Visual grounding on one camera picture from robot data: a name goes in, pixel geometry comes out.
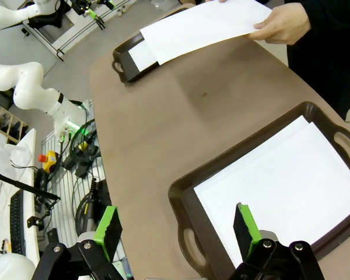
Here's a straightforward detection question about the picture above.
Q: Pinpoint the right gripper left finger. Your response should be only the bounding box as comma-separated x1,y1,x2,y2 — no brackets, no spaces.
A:
33,205,124,280

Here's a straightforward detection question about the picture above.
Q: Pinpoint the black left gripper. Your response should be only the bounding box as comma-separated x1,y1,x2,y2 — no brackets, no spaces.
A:
71,0,117,30

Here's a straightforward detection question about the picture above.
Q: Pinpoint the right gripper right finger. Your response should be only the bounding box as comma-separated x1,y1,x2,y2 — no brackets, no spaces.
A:
229,202,324,280

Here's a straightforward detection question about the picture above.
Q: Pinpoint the white A4 paper stack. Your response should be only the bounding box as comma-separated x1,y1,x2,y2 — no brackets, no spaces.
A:
139,0,274,67

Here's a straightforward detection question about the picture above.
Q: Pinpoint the person's left forearm black sleeve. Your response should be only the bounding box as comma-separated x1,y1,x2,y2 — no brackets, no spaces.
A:
304,0,350,44

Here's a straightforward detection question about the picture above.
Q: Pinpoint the person's left hand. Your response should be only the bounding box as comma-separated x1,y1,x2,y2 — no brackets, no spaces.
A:
247,2,312,45

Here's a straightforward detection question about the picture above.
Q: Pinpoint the black electronics box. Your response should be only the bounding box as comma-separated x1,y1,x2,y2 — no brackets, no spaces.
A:
90,179,111,205

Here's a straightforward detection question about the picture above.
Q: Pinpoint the brown plastic serving tray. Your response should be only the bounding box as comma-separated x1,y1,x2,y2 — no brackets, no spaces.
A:
168,101,350,280
112,4,193,84

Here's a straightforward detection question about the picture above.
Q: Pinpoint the black power adapter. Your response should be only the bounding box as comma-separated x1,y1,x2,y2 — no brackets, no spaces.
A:
75,164,90,179

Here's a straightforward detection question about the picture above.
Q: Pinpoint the yellow emergency stop box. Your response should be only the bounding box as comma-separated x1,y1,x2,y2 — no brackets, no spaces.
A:
37,150,59,173

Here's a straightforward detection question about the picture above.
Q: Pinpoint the black computer keyboard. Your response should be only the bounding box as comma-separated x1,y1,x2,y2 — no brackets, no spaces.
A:
10,189,27,255

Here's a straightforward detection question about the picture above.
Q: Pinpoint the white computer desk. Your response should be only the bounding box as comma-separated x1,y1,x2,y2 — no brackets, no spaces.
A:
0,128,41,268

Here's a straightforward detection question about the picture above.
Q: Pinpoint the wooden slatted rack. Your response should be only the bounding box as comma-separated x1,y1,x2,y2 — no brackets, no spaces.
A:
0,106,30,145

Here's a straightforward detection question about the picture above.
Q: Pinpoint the person's torso in black sweater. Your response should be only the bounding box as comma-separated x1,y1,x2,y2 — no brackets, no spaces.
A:
284,29,350,120

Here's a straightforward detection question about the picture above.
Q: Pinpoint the black clamp bracket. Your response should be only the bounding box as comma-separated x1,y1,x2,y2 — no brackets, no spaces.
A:
27,211,52,230

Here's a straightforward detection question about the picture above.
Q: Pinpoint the black coiled cable bundle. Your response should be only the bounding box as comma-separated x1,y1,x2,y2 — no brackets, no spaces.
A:
69,119,99,160

